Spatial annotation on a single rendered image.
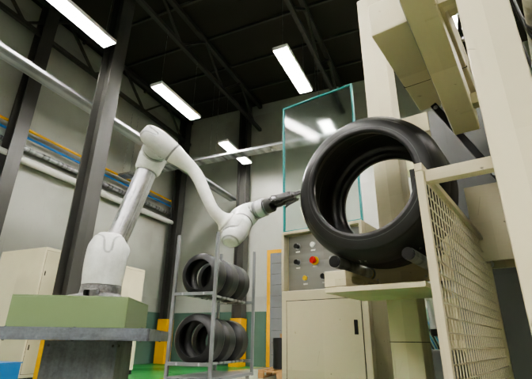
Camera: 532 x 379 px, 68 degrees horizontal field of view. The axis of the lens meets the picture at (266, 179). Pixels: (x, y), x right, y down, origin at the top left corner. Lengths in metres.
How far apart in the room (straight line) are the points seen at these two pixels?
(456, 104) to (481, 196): 0.37
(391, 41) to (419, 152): 0.42
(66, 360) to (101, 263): 0.35
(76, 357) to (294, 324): 1.26
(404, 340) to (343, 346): 0.54
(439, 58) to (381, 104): 0.62
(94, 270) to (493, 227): 1.53
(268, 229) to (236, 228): 10.14
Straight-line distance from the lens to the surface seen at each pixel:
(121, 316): 1.50
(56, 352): 1.66
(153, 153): 1.99
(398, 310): 1.84
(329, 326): 2.33
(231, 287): 5.60
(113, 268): 1.70
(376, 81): 2.23
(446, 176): 0.96
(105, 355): 1.61
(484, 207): 1.75
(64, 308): 1.56
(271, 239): 11.81
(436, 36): 1.55
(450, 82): 1.68
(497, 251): 1.71
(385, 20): 1.58
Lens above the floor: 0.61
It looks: 22 degrees up
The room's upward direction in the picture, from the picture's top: 1 degrees clockwise
